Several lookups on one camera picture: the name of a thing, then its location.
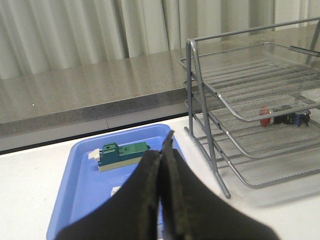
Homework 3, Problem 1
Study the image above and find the red emergency stop button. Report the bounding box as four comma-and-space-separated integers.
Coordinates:
259, 105, 311, 127

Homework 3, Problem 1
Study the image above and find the green and beige switch module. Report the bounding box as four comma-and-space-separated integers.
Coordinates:
88, 142, 151, 172

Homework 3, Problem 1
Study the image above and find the silver mesh tray rack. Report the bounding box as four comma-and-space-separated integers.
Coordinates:
180, 17, 320, 198

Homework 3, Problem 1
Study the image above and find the grey stone counter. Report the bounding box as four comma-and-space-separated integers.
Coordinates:
0, 49, 187, 153

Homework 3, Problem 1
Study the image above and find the white terminal block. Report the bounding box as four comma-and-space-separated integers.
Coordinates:
110, 186, 121, 197

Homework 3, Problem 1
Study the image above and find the blue plastic tray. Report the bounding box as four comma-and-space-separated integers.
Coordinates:
46, 123, 171, 240

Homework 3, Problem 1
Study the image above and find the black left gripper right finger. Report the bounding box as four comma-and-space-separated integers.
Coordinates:
158, 131, 279, 240

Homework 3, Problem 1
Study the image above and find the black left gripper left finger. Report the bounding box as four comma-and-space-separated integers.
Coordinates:
56, 150, 161, 240

